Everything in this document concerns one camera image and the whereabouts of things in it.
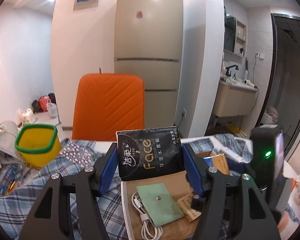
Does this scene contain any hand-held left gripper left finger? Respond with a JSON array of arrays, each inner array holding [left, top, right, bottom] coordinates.
[[18, 142, 119, 240]]

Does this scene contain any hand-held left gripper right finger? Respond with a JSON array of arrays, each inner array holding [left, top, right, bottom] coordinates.
[[181, 143, 282, 240]]

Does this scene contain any cardboard box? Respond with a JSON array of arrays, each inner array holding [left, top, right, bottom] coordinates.
[[120, 151, 217, 240]]

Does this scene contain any gold printed carton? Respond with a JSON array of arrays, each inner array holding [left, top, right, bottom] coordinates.
[[204, 153, 232, 178]]

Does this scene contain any black tissue packet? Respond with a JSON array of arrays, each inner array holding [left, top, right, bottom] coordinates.
[[116, 126, 184, 182]]

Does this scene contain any green snap pouch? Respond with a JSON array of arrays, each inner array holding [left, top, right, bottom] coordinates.
[[136, 182, 185, 228]]

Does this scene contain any white charging cable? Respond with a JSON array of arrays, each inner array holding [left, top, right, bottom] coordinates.
[[131, 191, 164, 240]]

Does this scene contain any beige cloth pile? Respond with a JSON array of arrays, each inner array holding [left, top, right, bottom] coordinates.
[[262, 106, 280, 125]]

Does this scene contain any silver studded sheet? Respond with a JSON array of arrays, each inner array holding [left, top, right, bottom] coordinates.
[[61, 141, 97, 167]]

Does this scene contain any blue plaid cloth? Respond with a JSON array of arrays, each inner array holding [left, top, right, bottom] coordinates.
[[0, 137, 255, 240]]

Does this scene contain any beige vanity cabinet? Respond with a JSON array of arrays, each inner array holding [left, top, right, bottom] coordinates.
[[212, 79, 258, 117]]

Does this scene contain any orange chair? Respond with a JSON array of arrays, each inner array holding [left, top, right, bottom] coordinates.
[[72, 73, 145, 142]]

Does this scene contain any yellow bin with green rim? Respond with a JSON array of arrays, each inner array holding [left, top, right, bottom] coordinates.
[[14, 124, 62, 168]]

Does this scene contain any dark framed door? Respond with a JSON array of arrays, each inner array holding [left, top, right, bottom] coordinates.
[[261, 12, 300, 155]]

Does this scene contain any black faucet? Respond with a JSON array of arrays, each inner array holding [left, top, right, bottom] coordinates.
[[225, 64, 239, 78]]

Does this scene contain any white plastic bag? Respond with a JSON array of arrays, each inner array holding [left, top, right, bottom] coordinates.
[[47, 102, 58, 118]]

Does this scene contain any red plastic bag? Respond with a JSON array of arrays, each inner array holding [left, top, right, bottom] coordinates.
[[39, 96, 50, 112]]

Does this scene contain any white green printed bag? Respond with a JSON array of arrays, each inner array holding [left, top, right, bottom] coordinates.
[[17, 108, 36, 125]]

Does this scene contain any blue printed packet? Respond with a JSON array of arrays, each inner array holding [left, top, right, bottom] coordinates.
[[0, 166, 25, 195]]

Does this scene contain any grey white sneaker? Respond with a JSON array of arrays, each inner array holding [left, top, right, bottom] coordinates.
[[0, 120, 22, 159]]

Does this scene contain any bathroom mirror cabinet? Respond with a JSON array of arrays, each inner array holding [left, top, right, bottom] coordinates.
[[224, 15, 247, 57]]

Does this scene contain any beige refrigerator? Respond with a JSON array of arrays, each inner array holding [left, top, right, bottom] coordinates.
[[114, 0, 184, 135]]

